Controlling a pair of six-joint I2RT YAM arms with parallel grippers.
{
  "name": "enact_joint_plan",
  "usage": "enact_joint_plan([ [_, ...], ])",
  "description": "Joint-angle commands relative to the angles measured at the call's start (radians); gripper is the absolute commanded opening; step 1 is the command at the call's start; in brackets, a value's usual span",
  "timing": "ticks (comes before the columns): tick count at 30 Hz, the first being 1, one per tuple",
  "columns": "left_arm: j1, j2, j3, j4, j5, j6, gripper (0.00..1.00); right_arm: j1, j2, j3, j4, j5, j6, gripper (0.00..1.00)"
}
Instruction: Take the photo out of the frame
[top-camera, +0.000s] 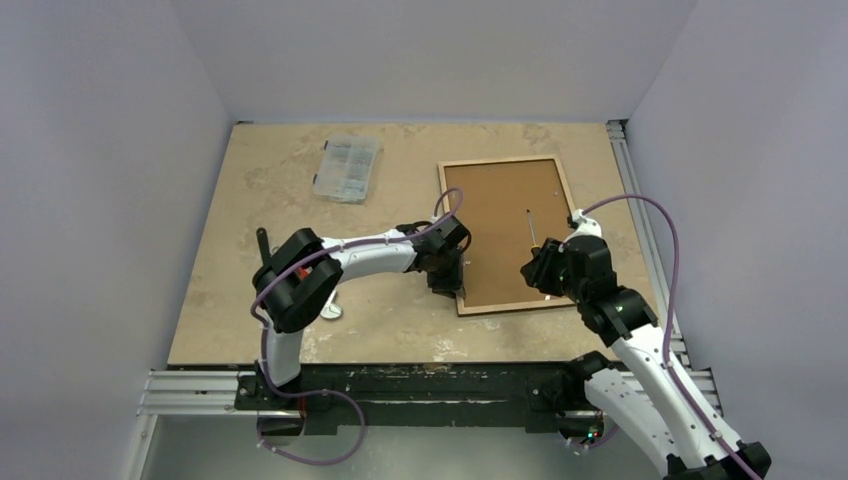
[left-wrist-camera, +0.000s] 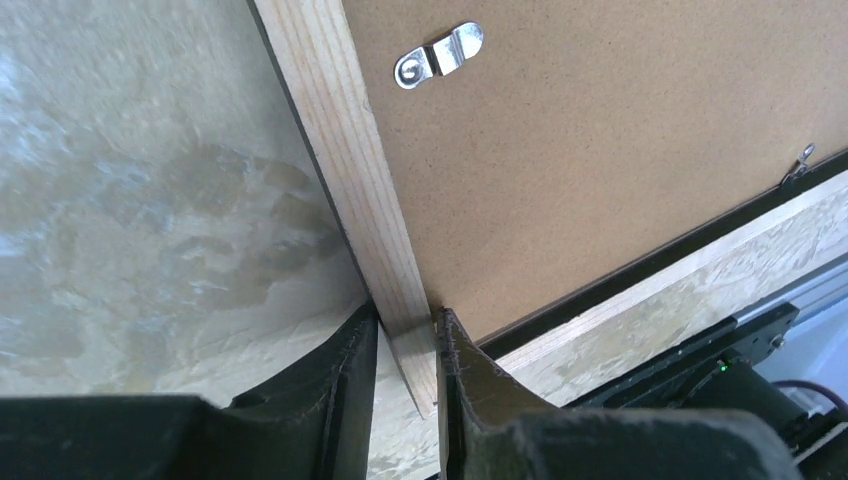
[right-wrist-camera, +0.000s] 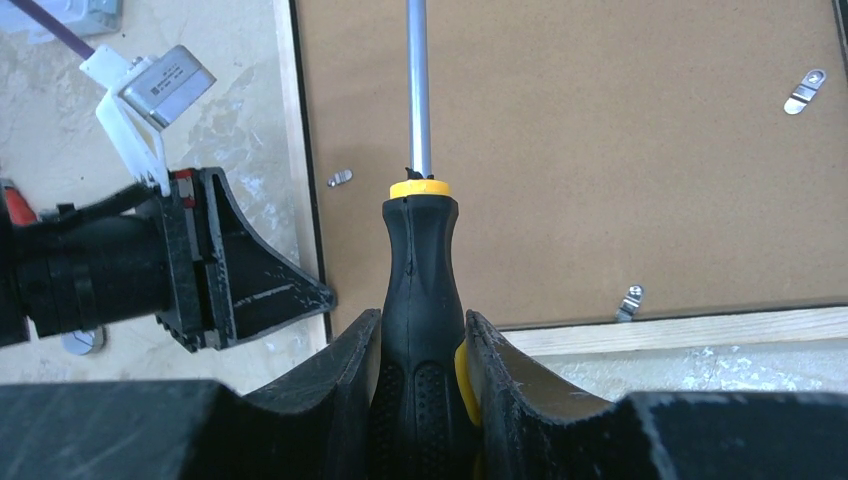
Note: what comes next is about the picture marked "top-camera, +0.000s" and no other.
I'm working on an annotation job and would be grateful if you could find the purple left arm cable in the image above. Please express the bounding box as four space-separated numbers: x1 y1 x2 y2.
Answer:
248 187 465 467

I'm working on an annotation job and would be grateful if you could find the aluminium rail right side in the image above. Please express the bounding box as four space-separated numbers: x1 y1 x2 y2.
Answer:
606 120 691 368

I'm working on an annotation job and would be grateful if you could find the black wooden picture frame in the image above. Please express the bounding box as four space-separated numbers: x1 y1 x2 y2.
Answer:
438 154 575 316

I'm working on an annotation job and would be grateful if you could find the small black handled wrench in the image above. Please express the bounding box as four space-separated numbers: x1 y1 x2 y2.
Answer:
256 227 272 265

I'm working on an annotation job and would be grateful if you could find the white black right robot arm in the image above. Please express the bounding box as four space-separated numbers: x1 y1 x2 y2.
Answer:
520 235 772 479

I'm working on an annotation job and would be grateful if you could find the red handled adjustable wrench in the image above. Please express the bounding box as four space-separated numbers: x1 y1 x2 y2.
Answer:
320 302 343 320

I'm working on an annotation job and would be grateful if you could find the clear plastic screw organizer box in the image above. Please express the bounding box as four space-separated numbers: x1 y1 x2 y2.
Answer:
313 134 381 204

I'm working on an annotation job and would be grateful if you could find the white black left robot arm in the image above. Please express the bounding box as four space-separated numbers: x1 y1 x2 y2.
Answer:
251 215 472 409

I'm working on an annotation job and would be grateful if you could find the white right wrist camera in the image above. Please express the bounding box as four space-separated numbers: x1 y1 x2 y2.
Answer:
564 209 603 243

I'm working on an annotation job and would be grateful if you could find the yellow black flathead screwdriver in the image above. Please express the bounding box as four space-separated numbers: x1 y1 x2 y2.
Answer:
526 209 541 256

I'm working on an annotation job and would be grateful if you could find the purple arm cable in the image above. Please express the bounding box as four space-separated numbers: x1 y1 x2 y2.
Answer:
248 187 465 467
568 193 763 480

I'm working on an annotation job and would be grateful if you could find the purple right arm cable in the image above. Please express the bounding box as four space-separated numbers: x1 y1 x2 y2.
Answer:
568 193 763 480

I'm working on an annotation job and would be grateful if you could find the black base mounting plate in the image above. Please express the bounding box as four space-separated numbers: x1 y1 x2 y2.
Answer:
234 352 623 442

